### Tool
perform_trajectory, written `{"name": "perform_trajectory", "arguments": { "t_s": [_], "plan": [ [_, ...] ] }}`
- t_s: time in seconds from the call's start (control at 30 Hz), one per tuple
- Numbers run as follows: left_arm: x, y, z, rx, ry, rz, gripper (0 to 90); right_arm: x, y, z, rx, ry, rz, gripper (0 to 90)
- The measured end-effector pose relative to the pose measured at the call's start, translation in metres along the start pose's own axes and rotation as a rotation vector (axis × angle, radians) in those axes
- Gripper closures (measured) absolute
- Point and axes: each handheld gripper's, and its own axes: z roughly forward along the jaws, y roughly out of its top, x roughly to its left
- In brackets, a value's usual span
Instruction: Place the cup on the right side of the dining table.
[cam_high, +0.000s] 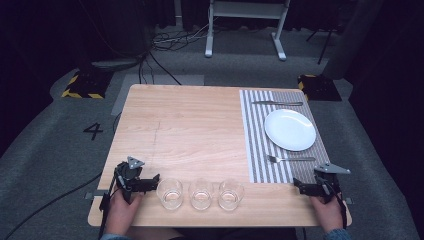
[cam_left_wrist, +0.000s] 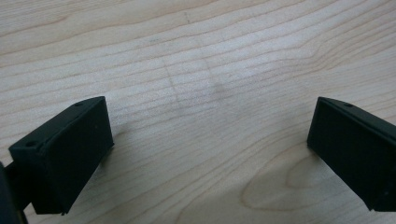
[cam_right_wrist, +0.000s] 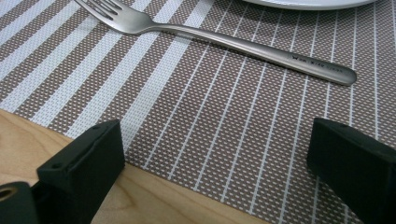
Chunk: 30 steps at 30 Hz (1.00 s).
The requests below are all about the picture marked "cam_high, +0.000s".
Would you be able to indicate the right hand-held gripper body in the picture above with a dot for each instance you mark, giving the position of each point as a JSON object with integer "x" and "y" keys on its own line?
{"x": 328, "y": 181}

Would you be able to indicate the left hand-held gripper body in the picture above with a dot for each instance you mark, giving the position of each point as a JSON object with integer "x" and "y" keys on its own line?
{"x": 128, "y": 175}

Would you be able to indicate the clear drinking glass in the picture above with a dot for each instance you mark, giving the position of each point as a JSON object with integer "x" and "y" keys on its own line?
{"x": 170, "y": 195}
{"x": 230, "y": 196}
{"x": 200, "y": 196}

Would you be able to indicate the person's right hand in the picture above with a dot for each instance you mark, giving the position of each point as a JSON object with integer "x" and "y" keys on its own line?
{"x": 326, "y": 213}

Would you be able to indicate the person's left hand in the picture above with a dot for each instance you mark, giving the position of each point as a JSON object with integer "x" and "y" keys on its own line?
{"x": 121, "y": 211}

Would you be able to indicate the silver fork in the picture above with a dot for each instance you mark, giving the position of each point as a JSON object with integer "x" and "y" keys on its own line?
{"x": 293, "y": 159}

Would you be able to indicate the white round plate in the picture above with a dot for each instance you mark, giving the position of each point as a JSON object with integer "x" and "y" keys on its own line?
{"x": 290, "y": 130}

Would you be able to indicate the grey striped placemat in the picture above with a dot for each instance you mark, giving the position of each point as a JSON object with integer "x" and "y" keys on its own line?
{"x": 256, "y": 140}

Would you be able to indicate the silver table knife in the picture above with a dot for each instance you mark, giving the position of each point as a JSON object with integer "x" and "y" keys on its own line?
{"x": 280, "y": 103}

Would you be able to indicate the black tripod stand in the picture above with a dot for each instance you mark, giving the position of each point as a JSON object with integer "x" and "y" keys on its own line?
{"x": 325, "y": 43}

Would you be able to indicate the grey metal table bracket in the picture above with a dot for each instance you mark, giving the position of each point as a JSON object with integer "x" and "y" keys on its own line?
{"x": 348, "y": 200}
{"x": 95, "y": 194}

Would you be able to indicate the black yellow striped base plate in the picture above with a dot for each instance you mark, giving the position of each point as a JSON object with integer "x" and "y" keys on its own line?
{"x": 321, "y": 87}
{"x": 87, "y": 83}

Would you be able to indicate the white metal desk frame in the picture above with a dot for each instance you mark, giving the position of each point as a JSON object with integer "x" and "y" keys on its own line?
{"x": 246, "y": 10}

